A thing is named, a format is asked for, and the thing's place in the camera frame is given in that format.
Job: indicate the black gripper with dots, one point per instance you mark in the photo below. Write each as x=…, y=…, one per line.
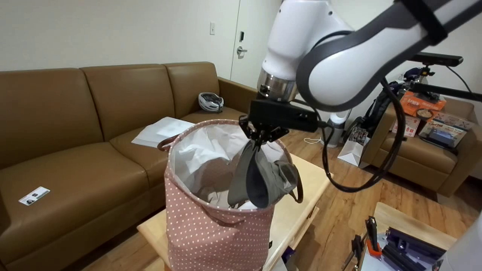
x=273, y=114

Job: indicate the grey hat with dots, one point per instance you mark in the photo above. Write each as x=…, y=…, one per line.
x=272, y=180

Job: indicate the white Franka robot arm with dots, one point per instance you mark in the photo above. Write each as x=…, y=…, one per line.
x=352, y=69

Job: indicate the pink polka dot laundry bag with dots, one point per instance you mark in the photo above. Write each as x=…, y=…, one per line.
x=216, y=234

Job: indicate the light wooden table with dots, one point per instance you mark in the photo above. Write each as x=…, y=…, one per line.
x=308, y=192

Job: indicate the bladeless tower fan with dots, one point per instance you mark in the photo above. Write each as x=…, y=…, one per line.
x=338, y=132

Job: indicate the black door lock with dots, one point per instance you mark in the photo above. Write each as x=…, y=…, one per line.
x=242, y=36

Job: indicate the white paper sheet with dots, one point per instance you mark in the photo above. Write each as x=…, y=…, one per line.
x=160, y=131

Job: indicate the white door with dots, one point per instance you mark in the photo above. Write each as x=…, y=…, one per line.
x=251, y=24

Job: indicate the black upright machine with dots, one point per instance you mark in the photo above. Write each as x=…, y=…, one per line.
x=374, y=117

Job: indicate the red white box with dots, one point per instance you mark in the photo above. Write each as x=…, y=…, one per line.
x=412, y=126

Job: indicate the black pliers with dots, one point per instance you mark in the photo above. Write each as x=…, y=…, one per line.
x=356, y=249

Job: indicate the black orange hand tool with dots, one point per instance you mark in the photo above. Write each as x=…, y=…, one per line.
x=373, y=234

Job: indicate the orange flat package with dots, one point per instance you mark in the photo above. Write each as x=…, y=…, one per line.
x=422, y=103

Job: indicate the small wooden side table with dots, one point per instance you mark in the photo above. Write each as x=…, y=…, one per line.
x=401, y=218

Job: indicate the brown leather armchair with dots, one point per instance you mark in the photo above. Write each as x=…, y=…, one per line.
x=427, y=158

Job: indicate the blue book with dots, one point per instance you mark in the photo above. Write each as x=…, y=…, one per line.
x=444, y=134

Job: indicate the dark blue box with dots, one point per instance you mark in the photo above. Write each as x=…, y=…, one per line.
x=409, y=248

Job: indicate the brown leather sofa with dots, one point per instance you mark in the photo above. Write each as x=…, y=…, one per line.
x=65, y=174

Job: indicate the small white card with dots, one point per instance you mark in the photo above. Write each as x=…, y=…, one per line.
x=34, y=195

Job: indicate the white light switch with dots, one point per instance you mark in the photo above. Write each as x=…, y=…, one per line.
x=212, y=28

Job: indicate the black camera boom stand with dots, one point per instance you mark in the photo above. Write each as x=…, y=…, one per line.
x=453, y=91

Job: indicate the black bar camera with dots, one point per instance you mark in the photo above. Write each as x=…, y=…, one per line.
x=442, y=58

